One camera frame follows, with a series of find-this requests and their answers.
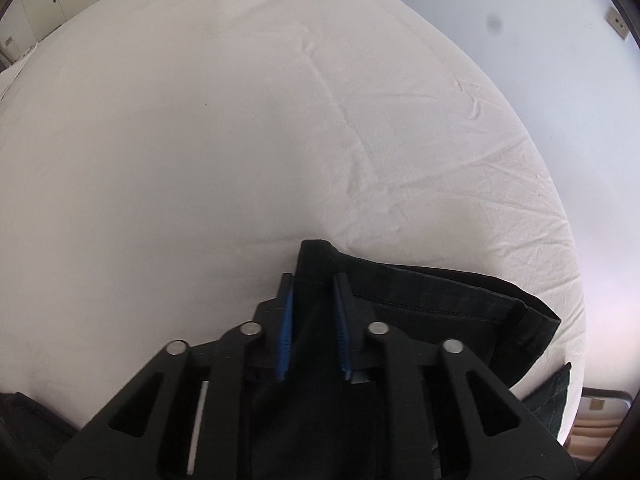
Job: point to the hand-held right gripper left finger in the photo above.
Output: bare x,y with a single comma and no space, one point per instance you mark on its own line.
285,327

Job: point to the black denim pants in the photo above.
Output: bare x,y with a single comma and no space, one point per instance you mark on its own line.
425,295

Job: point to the cream wardrobe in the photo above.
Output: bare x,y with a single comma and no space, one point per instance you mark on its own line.
35,5

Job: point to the beige wall outlet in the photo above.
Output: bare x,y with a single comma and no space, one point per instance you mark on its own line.
617,22
596,404

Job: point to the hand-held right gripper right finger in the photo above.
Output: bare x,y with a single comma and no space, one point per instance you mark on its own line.
342,330

